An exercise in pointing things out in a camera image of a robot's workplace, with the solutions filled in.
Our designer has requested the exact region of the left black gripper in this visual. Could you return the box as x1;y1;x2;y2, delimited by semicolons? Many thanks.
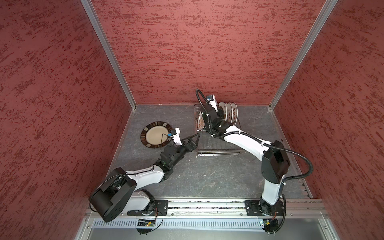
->
169;133;200;167

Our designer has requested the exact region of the watermelon plate blue rim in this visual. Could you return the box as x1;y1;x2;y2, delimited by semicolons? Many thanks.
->
219;102;228;120

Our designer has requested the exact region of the dark rim striped plate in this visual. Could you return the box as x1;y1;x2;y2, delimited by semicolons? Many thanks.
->
140;121;173;149

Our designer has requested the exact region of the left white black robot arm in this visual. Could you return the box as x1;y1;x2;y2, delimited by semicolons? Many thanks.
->
89;129;200;223

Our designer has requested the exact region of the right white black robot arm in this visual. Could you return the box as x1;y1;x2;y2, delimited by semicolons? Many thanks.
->
201;105;291;216

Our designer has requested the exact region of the orange sunburst white plate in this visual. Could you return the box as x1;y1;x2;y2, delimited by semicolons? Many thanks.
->
197;112;206;131

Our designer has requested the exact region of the patterned white plate rightmost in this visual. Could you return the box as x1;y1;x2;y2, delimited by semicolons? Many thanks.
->
226;103;239;126

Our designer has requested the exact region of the left small circuit board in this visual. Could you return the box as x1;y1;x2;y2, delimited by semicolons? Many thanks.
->
137;219;157;228

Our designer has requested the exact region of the small circuit board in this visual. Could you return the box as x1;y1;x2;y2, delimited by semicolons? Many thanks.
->
137;219;157;228
263;219;280;234

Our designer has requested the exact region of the right small circuit board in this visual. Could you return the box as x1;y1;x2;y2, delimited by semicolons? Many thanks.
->
263;219;280;234

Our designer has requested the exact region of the steel wire dish rack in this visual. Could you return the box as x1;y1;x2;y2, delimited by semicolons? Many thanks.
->
193;103;245;157

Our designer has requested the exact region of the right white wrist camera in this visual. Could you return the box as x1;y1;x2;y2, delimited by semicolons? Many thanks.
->
207;95;218;112

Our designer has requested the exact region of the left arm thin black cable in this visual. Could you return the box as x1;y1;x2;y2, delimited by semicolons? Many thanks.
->
88;133;172;214

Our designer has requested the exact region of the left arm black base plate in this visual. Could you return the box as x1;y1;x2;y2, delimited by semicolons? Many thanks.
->
127;200;169;217

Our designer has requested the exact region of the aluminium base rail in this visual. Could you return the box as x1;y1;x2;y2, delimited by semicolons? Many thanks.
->
83;197;329;218

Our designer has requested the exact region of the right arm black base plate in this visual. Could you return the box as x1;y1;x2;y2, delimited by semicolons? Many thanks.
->
245;200;286;217

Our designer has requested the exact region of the white perforated cable tray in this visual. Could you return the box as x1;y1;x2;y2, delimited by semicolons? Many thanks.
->
92;218;264;232

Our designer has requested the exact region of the right aluminium corner post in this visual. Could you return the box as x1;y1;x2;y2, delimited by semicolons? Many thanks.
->
269;0;338;111

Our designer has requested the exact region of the aluminium corner post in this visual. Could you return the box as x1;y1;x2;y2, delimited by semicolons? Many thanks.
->
269;0;338;111
81;0;137;111

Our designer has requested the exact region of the left aluminium corner post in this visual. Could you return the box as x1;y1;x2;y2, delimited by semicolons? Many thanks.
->
81;0;137;111

